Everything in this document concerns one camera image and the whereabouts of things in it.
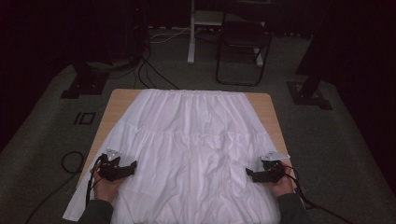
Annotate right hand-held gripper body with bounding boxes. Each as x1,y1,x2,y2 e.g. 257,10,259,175
258,150,291,184

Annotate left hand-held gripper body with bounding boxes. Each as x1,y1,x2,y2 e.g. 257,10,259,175
97,147,129,183

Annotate white pleated skirt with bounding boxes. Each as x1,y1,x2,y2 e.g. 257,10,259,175
62,88,283,224

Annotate person's right hand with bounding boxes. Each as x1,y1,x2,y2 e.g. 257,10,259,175
264,161,297,199

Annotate person's left hand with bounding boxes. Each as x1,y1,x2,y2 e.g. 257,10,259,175
90,161,123,203

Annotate black stand with square base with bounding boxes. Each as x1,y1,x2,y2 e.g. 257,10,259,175
286,0,334,110
60,60,110,100

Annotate grey round stand base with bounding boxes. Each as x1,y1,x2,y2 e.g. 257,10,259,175
87,59,138,71

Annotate black folding chair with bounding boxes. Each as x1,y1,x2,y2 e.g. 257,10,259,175
215,12,274,88

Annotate left hand-held gripper cable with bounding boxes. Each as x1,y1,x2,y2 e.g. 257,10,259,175
84,153,106,208

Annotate hand-held gripper cable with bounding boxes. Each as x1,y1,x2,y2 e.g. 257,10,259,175
283,163,356,224
84,153,106,208

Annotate right hand-held gripper cable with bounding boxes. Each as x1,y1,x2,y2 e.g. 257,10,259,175
283,163,356,224

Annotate black looped floor cable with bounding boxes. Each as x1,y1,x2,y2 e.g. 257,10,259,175
24,150,86,224

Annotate black floor cables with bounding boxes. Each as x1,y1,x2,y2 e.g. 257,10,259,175
134,46,181,91

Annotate white desk frame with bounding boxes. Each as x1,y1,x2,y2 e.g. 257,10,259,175
187,0,265,68

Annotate white floor cable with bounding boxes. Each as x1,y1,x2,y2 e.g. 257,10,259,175
148,27,191,44

